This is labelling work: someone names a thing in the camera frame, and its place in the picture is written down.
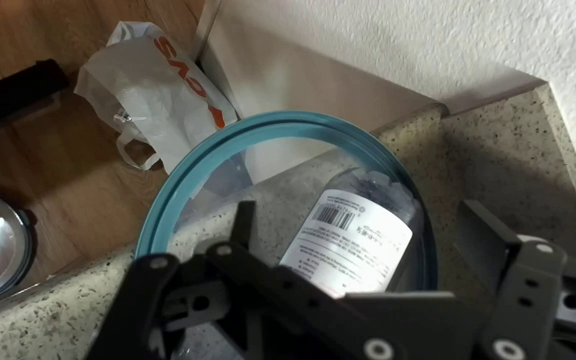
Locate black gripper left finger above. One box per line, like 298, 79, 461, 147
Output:
85, 198, 343, 360

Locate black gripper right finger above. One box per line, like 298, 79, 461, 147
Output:
459, 198, 570, 360

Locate clear plastic water bottle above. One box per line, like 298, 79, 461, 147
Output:
277, 168, 417, 299

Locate round grey plate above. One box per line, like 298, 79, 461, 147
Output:
131, 109, 439, 295

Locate white plastic shopping bag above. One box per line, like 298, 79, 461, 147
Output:
73, 17, 239, 173

